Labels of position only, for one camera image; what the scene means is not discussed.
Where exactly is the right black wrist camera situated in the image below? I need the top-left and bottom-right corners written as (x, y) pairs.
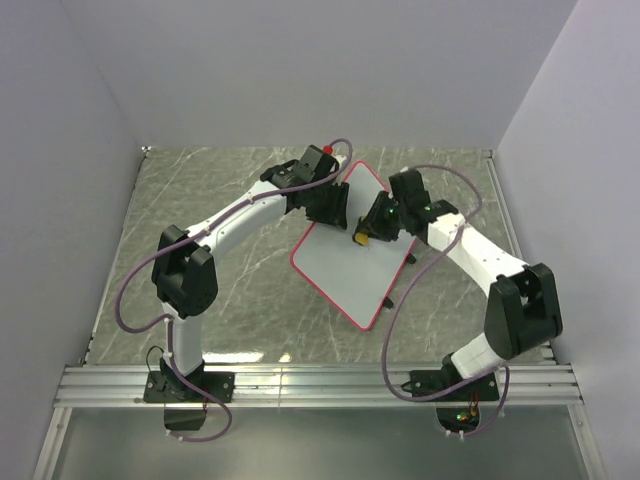
top-left (389, 169), bottom-right (431, 210)

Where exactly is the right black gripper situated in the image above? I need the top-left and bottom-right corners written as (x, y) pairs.
top-left (355, 192), bottom-right (406, 245)

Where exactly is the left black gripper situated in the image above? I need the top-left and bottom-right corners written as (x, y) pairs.
top-left (307, 181), bottom-right (352, 232)

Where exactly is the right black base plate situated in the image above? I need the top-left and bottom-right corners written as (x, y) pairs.
top-left (401, 370), bottom-right (500, 402)

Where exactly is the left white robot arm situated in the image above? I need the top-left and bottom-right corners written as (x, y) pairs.
top-left (151, 146), bottom-right (351, 402)

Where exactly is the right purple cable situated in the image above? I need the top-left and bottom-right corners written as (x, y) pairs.
top-left (381, 164), bottom-right (512, 439)

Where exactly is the aluminium table edge rail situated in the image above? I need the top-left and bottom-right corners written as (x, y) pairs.
top-left (485, 149), bottom-right (556, 361)

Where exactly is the aluminium mounting rail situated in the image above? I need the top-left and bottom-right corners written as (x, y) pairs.
top-left (53, 364), bottom-right (583, 408)

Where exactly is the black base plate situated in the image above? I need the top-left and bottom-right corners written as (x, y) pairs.
top-left (401, 370), bottom-right (500, 402)
top-left (143, 371), bottom-right (235, 404)

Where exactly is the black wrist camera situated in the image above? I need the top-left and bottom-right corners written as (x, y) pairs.
top-left (294, 145), bottom-right (336, 183)
top-left (389, 169), bottom-right (431, 210)

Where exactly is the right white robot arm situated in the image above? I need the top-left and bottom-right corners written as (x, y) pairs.
top-left (353, 192), bottom-right (563, 402)

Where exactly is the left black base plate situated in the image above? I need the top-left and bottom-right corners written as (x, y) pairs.
top-left (143, 371), bottom-right (235, 404)

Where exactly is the red framed whiteboard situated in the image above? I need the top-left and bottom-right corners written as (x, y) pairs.
top-left (290, 160), bottom-right (416, 331)

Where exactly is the yellow whiteboard eraser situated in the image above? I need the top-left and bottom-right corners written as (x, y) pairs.
top-left (352, 232), bottom-right (369, 246)

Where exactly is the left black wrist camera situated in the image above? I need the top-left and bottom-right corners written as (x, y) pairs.
top-left (294, 145), bottom-right (336, 183)

